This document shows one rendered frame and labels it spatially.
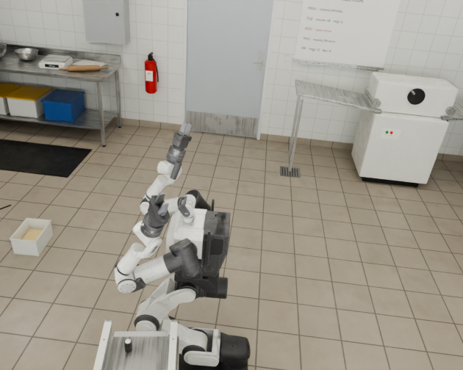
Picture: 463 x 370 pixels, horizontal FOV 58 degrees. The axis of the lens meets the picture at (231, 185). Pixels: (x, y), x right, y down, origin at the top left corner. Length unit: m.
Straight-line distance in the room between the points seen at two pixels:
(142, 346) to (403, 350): 2.00
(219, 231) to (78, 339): 1.51
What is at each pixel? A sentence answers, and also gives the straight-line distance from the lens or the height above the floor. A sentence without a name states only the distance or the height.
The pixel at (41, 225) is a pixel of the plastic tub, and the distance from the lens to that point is 4.05.
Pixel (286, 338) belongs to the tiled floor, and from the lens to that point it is 3.17.
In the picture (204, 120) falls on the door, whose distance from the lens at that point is 5.88.
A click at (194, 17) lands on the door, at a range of 5.55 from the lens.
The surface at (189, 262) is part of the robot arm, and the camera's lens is 1.88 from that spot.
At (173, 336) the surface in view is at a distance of 1.94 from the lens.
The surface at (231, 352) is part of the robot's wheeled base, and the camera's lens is 2.63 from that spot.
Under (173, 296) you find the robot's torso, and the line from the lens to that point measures 2.29.
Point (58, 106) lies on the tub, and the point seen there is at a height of 0.44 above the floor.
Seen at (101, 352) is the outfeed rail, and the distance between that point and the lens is 1.92.
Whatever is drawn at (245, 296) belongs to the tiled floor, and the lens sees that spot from 3.39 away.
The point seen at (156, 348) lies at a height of 0.84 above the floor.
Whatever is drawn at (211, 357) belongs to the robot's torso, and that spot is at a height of 0.32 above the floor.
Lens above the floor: 2.40
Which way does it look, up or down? 31 degrees down
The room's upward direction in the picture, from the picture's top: 5 degrees clockwise
